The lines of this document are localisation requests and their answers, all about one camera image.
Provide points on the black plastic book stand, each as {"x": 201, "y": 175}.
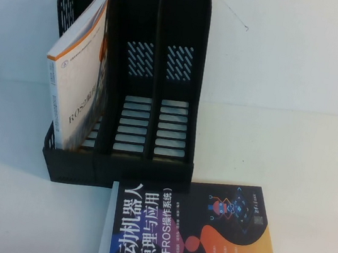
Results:
{"x": 134, "y": 16}

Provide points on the white ROS2 book orange edge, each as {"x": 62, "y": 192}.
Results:
{"x": 73, "y": 86}

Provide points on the black book colourful cover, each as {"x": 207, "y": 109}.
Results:
{"x": 204, "y": 233}

